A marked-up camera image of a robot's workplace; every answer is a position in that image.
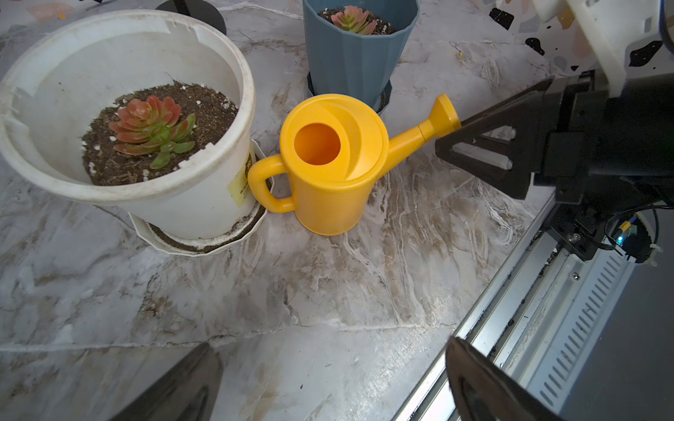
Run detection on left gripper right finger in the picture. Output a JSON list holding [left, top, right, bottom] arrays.
[[445, 337, 560, 421]]

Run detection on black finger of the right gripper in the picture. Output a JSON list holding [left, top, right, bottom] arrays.
[[435, 79, 552, 200]]

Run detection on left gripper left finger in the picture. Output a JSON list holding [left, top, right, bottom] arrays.
[[113, 343, 223, 420]]

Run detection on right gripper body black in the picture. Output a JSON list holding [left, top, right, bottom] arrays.
[[534, 71, 673, 211]]

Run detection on yellow plastic watering can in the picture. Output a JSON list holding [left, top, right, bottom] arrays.
[[247, 94, 461, 236]]

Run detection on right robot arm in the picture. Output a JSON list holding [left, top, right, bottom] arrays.
[[435, 1, 673, 214]]

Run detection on succulent in blue pot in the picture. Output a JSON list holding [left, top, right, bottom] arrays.
[[330, 5, 377, 35]]

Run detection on succulent in white pot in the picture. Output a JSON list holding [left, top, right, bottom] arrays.
[[108, 96, 196, 169]]

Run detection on dark blue pot saucer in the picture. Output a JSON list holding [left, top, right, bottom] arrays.
[[306, 70, 393, 115]]

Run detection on white pot saucer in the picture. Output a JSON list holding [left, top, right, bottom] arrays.
[[129, 140, 267, 257]]

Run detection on blue-grey plant pot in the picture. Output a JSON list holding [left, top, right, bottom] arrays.
[[303, 0, 419, 111]]

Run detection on white plant pot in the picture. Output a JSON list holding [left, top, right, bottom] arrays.
[[1, 10, 258, 241]]

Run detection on black microphone stand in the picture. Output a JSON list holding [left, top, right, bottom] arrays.
[[156, 0, 226, 34]]

